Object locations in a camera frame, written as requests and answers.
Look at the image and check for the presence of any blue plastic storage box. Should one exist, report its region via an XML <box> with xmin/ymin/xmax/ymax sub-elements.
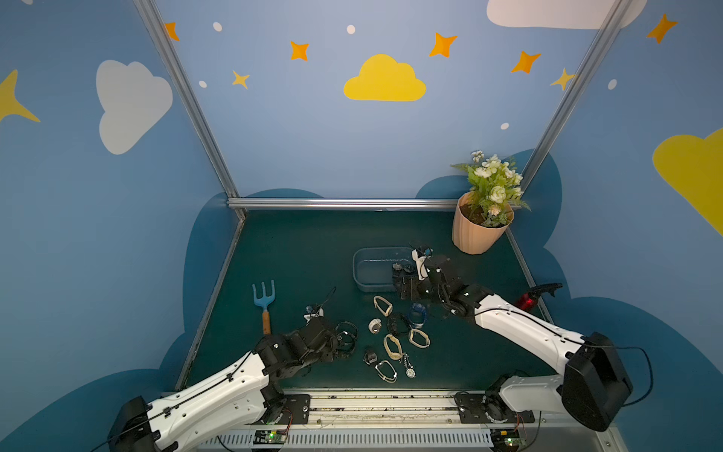
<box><xmin>352</xmin><ymin>246</ymin><xmax>414</xmax><ymax>293</ymax></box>

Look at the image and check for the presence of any peach ribbed flower pot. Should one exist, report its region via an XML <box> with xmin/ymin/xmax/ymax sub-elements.
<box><xmin>452</xmin><ymin>192</ymin><xmax>514</xmax><ymax>255</ymax></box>

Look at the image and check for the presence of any cream band watch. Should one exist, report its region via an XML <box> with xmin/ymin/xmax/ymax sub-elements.
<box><xmin>408</xmin><ymin>329</ymin><xmax>431</xmax><ymax>348</ymax></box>

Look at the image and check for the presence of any artificial white flower plant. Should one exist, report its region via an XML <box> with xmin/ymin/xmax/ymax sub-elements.
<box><xmin>453</xmin><ymin>151</ymin><xmax>529</xmax><ymax>229</ymax></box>

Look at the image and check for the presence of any beige band watch middle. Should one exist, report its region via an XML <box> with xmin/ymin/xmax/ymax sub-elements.
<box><xmin>383</xmin><ymin>334</ymin><xmax>404</xmax><ymax>361</ymax></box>

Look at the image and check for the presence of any left green circuit board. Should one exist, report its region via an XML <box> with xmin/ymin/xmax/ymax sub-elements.
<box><xmin>252</xmin><ymin>431</ymin><xmax>288</xmax><ymax>446</ymax></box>

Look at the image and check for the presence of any transparent blue watch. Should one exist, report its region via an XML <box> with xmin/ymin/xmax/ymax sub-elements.
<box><xmin>407</xmin><ymin>302</ymin><xmax>427</xmax><ymax>330</ymax></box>

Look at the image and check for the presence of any red spray bottle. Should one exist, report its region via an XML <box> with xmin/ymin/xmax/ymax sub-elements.
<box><xmin>515</xmin><ymin>282</ymin><xmax>564</xmax><ymax>313</ymax></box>

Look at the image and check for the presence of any aluminium frame left post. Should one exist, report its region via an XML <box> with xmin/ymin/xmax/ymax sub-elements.
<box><xmin>133</xmin><ymin>0</ymin><xmax>247</xmax><ymax>222</ymax></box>

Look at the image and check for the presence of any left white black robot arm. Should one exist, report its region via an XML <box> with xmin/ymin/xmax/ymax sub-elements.
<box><xmin>107</xmin><ymin>318</ymin><xmax>339</xmax><ymax>451</ymax></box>

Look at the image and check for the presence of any silver bracelet watch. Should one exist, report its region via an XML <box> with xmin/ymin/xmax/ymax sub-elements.
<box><xmin>374</xmin><ymin>360</ymin><xmax>398</xmax><ymax>384</ymax></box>

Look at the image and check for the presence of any green circuit board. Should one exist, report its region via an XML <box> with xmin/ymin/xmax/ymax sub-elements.
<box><xmin>252</xmin><ymin>431</ymin><xmax>288</xmax><ymax>446</ymax></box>
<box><xmin>490</xmin><ymin>429</ymin><xmax>523</xmax><ymax>452</ymax></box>

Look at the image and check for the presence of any white strap silver watch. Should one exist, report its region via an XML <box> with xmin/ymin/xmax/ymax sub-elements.
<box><xmin>368</xmin><ymin>318</ymin><xmax>383</xmax><ymax>334</ymax></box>

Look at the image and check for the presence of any blue garden fork wooden handle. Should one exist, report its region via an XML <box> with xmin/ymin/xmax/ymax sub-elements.
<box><xmin>252</xmin><ymin>280</ymin><xmax>276</xmax><ymax>335</ymax></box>

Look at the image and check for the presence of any aluminium frame post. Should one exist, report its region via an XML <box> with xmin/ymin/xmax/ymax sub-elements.
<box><xmin>133</xmin><ymin>0</ymin><xmax>247</xmax><ymax>222</ymax></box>
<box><xmin>519</xmin><ymin>0</ymin><xmax>634</xmax><ymax>193</ymax></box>

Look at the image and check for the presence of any beige square watch upper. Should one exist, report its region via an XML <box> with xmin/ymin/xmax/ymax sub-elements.
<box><xmin>373</xmin><ymin>296</ymin><xmax>394</xmax><ymax>318</ymax></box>

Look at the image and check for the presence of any small black watch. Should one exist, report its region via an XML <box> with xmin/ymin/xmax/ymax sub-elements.
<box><xmin>363</xmin><ymin>348</ymin><xmax>378</xmax><ymax>366</ymax></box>

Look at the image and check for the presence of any aluminium frame back bar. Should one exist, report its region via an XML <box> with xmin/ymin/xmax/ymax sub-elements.
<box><xmin>227</xmin><ymin>197</ymin><xmax>458</xmax><ymax>211</ymax></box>

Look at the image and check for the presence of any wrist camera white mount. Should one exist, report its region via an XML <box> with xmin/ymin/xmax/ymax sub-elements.
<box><xmin>412</xmin><ymin>247</ymin><xmax>433</xmax><ymax>282</ymax></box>
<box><xmin>303</xmin><ymin>304</ymin><xmax>324</xmax><ymax>323</ymax></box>

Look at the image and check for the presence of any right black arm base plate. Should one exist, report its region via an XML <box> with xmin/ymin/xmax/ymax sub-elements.
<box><xmin>453</xmin><ymin>391</ymin><xmax>536</xmax><ymax>425</ymax></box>

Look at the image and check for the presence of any aluminium frame right post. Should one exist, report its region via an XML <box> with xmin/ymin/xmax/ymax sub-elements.
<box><xmin>519</xmin><ymin>0</ymin><xmax>634</xmax><ymax>193</ymax></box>

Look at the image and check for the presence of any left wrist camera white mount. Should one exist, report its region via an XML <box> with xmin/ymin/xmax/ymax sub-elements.
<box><xmin>303</xmin><ymin>304</ymin><xmax>324</xmax><ymax>323</ymax></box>

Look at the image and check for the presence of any right green circuit board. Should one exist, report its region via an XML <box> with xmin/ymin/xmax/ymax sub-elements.
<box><xmin>490</xmin><ymin>429</ymin><xmax>523</xmax><ymax>452</ymax></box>

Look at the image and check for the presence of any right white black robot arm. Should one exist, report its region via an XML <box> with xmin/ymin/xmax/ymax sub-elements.
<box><xmin>391</xmin><ymin>254</ymin><xmax>634</xmax><ymax>431</ymax></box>

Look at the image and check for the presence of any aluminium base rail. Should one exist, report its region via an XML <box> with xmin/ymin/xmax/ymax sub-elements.
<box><xmin>188</xmin><ymin>389</ymin><xmax>627</xmax><ymax>451</ymax></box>

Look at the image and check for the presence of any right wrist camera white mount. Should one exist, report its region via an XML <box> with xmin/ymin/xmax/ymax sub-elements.
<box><xmin>412</xmin><ymin>247</ymin><xmax>433</xmax><ymax>282</ymax></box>

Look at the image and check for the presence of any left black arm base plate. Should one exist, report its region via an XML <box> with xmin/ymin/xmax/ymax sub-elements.
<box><xmin>257</xmin><ymin>394</ymin><xmax>312</xmax><ymax>426</ymax></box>

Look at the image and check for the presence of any black wide band watch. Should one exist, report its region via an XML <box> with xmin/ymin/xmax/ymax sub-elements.
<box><xmin>335</xmin><ymin>320</ymin><xmax>359</xmax><ymax>359</ymax></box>

